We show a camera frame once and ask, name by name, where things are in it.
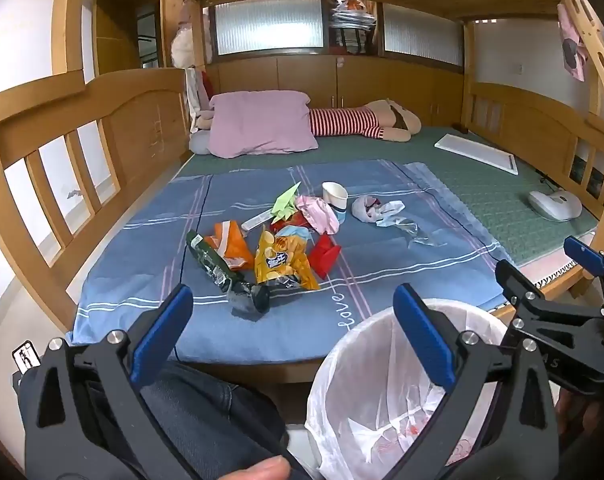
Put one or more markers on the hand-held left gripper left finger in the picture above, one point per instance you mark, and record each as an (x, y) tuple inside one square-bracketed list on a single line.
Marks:
[(164, 332)]

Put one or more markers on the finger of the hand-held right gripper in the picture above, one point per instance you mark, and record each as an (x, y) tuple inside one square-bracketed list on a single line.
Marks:
[(584, 257), (514, 282)]

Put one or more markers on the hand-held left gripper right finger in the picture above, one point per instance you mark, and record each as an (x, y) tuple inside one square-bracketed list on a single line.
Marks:
[(424, 342)]

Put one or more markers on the white lined trash bin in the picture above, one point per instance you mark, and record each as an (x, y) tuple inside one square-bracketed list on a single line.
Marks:
[(377, 410)]

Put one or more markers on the dark green wrapper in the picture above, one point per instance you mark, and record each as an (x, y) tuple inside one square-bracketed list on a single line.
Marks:
[(209, 260)]

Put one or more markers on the black grey bag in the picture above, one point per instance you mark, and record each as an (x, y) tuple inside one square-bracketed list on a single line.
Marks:
[(252, 302)]

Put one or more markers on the orange snack bag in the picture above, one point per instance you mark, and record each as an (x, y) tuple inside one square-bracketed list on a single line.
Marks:
[(232, 247)]

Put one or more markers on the clear plastic wrap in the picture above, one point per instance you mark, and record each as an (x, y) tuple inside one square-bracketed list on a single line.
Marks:
[(417, 232)]

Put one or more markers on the red wrapper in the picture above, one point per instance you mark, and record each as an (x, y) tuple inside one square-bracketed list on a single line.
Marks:
[(324, 257)]

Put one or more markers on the white blue wrapper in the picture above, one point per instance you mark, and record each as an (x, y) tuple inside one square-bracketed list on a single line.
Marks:
[(391, 212)]

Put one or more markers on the yellow chip bag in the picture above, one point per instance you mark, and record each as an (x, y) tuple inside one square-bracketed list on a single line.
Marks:
[(279, 262)]

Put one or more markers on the white stick wrapper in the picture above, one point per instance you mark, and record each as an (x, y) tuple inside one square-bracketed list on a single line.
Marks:
[(257, 220)]

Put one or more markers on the white plastic bag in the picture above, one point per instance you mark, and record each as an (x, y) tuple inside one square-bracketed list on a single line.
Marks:
[(363, 210)]

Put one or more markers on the small blue white cup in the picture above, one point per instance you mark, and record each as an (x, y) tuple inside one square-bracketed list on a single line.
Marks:
[(340, 214)]

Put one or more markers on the light blue clear wrapper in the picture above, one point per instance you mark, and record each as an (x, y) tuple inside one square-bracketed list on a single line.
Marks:
[(294, 232)]

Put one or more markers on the pink wrapper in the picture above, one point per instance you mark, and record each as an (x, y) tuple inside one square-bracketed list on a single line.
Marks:
[(317, 215)]

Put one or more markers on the green paper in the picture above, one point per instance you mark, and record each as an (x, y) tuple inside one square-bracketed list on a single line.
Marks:
[(284, 205)]

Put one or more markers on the white paper cup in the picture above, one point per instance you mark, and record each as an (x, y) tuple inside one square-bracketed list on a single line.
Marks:
[(333, 192)]

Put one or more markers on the person's left hand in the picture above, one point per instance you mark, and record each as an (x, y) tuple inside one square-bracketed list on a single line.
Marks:
[(262, 470)]

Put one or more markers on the pink fringed bed pad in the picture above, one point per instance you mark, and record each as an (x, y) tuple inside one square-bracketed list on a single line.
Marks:
[(552, 265)]

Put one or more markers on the white handheld vacuum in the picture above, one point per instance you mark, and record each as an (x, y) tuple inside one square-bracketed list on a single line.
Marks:
[(554, 205)]

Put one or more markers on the blue plaid bed sheet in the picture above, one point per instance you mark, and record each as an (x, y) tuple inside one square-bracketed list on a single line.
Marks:
[(132, 270)]

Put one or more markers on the person's jeans-clad leg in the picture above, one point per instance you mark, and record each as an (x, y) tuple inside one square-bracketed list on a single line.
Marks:
[(207, 410)]

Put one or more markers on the green woven bed mat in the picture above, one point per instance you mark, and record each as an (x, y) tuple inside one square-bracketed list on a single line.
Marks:
[(482, 190)]

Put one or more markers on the white flat board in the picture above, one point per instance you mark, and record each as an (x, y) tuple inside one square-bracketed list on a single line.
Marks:
[(477, 152)]

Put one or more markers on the small black phone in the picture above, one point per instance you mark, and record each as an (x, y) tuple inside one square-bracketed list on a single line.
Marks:
[(27, 357)]

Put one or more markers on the grey round plush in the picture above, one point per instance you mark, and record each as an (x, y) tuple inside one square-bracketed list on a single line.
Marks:
[(199, 144)]

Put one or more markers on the pink hanging cloth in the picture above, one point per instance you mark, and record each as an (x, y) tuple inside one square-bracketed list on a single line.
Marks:
[(572, 45)]

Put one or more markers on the pink pillow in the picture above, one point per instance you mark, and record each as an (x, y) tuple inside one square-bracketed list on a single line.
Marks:
[(262, 125)]

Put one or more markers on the striped plush doll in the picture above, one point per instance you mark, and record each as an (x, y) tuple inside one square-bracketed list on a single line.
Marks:
[(347, 122)]

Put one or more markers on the white red hanging cloth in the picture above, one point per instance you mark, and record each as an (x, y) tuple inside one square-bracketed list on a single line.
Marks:
[(197, 90)]

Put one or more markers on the frosted glass window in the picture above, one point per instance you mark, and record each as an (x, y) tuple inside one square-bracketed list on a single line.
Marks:
[(269, 27), (422, 35)]

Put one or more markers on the white hanging plush toy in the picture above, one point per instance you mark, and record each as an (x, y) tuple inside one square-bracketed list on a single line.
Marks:
[(184, 42)]

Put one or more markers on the clutter stack behind glass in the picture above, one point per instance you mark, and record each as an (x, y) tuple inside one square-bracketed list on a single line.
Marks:
[(352, 22)]

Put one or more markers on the wooden bunk bed frame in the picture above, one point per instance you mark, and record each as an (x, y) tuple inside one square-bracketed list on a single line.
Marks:
[(132, 125)]

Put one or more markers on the wooden wall cabinet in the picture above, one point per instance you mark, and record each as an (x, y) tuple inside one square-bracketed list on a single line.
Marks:
[(292, 75)]

